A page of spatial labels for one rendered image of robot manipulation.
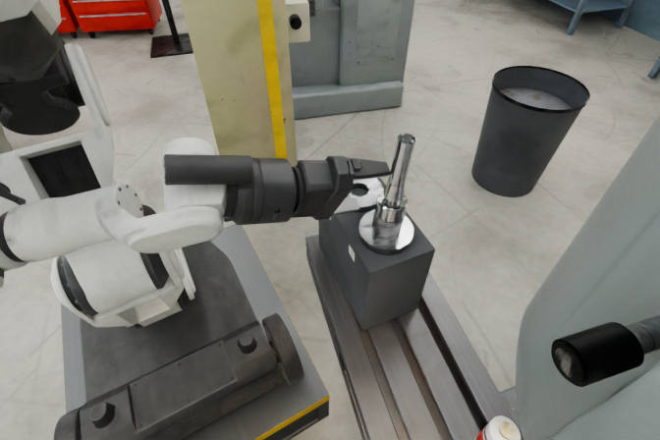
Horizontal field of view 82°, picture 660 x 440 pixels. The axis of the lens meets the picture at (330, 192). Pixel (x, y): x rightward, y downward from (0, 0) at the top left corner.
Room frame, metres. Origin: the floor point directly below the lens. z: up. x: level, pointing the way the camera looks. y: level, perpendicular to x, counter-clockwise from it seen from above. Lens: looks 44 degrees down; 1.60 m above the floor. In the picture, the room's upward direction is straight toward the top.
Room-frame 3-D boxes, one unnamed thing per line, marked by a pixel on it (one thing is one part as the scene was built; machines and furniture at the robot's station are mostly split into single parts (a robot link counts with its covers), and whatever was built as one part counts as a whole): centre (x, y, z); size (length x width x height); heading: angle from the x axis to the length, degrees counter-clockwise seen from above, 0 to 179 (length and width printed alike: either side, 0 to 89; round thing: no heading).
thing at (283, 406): (0.58, 0.49, 0.20); 0.78 x 0.68 x 0.40; 29
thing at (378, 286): (0.46, -0.07, 1.03); 0.22 x 0.12 x 0.20; 23
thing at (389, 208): (0.41, -0.09, 1.19); 0.05 x 0.05 x 0.01
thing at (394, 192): (0.41, -0.10, 1.25); 0.03 x 0.03 x 0.11
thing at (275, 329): (0.50, 0.14, 0.50); 0.20 x 0.05 x 0.20; 29
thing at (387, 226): (0.41, -0.09, 1.16); 0.05 x 0.05 x 0.06
